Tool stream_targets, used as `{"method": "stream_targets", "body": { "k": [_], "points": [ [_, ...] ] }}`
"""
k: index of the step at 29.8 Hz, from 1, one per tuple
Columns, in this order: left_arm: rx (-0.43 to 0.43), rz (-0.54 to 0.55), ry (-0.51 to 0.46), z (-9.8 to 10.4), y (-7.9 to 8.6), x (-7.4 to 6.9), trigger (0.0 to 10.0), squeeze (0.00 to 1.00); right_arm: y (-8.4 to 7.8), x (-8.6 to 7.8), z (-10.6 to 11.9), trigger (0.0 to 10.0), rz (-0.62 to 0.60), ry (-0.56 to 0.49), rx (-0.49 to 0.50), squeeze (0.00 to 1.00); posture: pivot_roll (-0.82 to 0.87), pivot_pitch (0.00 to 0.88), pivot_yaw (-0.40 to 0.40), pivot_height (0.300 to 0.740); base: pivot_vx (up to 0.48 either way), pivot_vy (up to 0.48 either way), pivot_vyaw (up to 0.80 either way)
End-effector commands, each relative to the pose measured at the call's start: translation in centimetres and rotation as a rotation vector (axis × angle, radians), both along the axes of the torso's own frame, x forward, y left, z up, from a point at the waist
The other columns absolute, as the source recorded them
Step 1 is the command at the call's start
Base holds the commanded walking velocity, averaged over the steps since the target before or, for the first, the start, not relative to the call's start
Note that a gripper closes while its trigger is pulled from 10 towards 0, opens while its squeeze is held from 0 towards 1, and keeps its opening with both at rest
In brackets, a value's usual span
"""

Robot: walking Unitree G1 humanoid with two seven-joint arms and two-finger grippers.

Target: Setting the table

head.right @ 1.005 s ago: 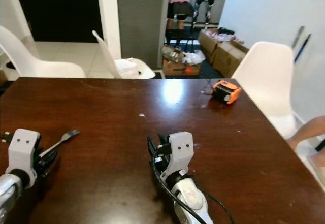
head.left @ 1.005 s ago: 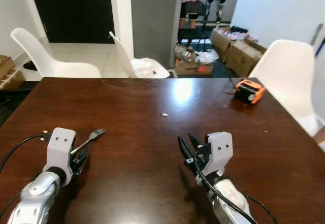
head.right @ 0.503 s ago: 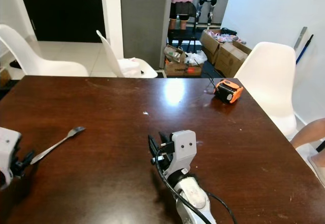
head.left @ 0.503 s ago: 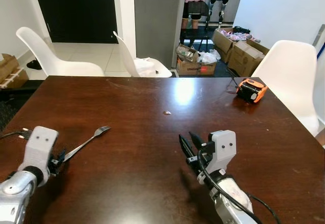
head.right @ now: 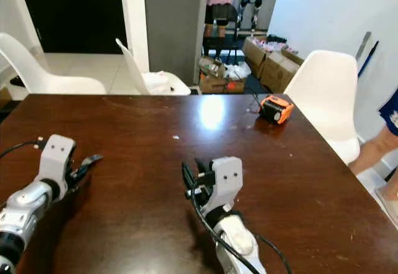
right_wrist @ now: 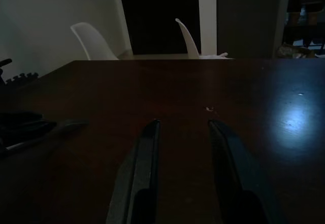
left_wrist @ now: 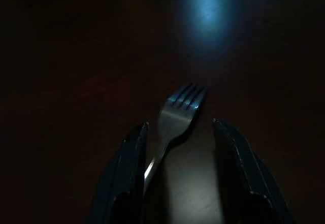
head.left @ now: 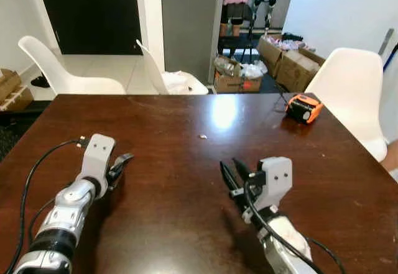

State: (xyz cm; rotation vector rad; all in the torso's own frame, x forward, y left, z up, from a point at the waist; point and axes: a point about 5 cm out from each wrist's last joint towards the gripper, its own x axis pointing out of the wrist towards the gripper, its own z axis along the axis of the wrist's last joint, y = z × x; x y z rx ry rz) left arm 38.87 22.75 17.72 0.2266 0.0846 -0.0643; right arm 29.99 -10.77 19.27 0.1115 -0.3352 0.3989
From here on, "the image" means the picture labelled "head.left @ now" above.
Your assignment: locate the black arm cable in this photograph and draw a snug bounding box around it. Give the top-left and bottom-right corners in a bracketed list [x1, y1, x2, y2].
[5, 137, 88, 273]
[243, 181, 346, 274]

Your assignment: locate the blue stick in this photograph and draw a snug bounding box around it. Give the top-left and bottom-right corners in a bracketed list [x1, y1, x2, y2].
[383, 43, 398, 73]

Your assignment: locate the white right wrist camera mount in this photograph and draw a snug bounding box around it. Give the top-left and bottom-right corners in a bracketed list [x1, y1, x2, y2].
[251, 157, 294, 211]

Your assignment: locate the open cardboard box with packaging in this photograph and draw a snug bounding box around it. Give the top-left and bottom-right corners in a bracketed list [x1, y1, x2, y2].
[214, 55, 262, 94]

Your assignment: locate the white plastic shell chair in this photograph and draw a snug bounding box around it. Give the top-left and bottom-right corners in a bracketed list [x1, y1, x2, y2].
[304, 47, 390, 163]
[17, 35, 127, 96]
[136, 39, 210, 96]

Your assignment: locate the black white humanoid robot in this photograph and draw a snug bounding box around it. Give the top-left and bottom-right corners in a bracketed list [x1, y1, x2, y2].
[251, 0, 279, 34]

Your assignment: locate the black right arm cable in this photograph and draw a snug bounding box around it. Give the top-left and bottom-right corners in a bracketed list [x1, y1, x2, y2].
[243, 181, 346, 274]

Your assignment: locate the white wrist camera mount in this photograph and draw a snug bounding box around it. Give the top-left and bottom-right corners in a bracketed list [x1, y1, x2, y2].
[80, 134, 118, 183]
[251, 157, 294, 211]

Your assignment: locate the black shoe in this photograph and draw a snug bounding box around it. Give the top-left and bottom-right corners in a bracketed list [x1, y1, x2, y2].
[30, 74, 52, 89]

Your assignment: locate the orange black tape measure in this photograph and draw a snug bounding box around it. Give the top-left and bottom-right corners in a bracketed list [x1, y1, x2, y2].
[277, 91, 323, 124]

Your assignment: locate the brown cardboard box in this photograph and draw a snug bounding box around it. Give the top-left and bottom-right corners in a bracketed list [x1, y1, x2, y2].
[0, 68, 35, 112]
[257, 35, 287, 76]
[275, 46, 326, 93]

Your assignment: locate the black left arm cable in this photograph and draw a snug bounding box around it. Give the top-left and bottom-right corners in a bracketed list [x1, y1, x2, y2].
[5, 137, 88, 273]

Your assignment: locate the white plastic bag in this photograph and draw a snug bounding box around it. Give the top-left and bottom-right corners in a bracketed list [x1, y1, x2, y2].
[162, 70, 195, 95]

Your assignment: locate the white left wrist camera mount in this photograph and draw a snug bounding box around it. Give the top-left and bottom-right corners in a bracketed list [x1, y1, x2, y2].
[80, 134, 118, 183]

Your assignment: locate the black door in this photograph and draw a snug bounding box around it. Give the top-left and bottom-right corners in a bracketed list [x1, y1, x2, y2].
[35, 0, 143, 56]

